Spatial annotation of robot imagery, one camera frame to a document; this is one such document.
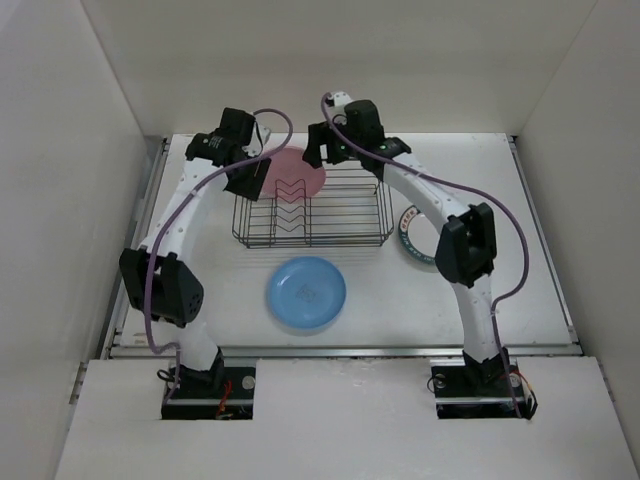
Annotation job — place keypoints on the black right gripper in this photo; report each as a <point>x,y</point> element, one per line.
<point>320,134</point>

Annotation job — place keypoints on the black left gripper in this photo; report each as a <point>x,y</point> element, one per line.
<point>250,187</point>

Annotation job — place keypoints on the grey wire dish rack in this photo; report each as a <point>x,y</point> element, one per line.
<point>352,209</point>

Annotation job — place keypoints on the blue plastic plate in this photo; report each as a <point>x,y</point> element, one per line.
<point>306,294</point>

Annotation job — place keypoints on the white plate green lettered rim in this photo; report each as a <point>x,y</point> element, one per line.
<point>419,243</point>

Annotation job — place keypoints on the white plate orange sunburst pattern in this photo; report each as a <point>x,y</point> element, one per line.
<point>407,217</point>

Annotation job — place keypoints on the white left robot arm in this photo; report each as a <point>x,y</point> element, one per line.
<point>159,280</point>

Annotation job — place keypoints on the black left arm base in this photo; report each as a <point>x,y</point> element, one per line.
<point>229,396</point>

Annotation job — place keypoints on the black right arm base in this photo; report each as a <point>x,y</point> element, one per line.
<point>495,389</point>

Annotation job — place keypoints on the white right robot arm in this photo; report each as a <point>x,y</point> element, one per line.
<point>466,247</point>

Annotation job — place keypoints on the pink plastic plate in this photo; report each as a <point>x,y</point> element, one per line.
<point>290,178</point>

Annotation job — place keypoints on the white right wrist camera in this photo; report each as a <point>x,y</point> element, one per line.
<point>335,102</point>

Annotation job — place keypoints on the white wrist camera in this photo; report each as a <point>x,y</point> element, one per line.
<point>259,140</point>
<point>335,102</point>

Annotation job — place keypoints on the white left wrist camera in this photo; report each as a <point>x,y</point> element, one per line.
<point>259,140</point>

